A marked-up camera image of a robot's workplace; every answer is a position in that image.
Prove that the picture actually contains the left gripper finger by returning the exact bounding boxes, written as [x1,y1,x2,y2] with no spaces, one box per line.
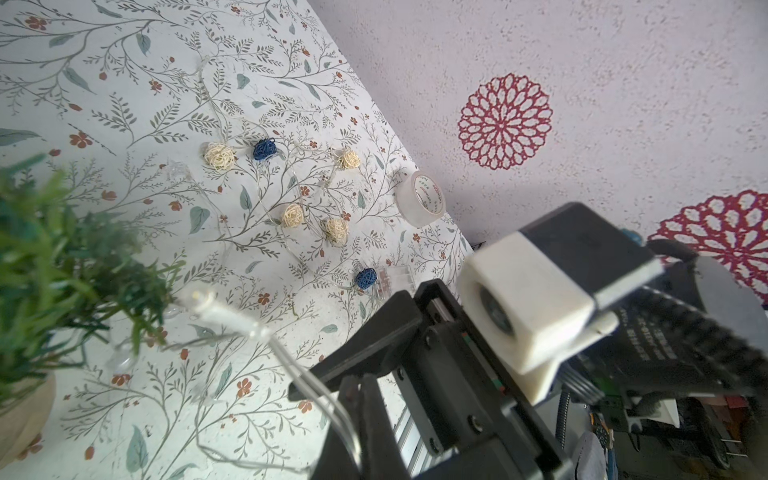
[310,374,411,480]
[309,290,424,402]

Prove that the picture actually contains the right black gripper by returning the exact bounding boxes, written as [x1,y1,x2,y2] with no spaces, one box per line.
[392,281,573,479]

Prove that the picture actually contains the clear string light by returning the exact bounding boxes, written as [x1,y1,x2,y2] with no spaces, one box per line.
[107,53,367,475]

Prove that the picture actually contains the green christmas tree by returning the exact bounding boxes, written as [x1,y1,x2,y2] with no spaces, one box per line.
[1,155,173,466]

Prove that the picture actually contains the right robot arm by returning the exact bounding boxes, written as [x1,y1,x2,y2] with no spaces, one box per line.
[554,239,767,472]

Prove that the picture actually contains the blue rattan ball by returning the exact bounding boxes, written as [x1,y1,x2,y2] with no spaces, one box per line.
[252,138,278,163]
[354,268,378,291]

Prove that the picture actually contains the clear plastic battery box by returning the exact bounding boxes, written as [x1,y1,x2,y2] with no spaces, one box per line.
[375,265,416,301]

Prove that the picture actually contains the beige rattan ball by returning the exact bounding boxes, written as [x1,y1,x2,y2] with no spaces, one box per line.
[203,142,237,172]
[337,148,361,170]
[281,203,306,229]
[323,217,349,247]

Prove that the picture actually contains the clear tape roll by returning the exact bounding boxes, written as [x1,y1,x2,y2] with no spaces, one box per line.
[395,171,446,228]

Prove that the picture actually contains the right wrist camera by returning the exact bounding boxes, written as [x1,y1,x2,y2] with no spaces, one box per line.
[457,202,663,405]

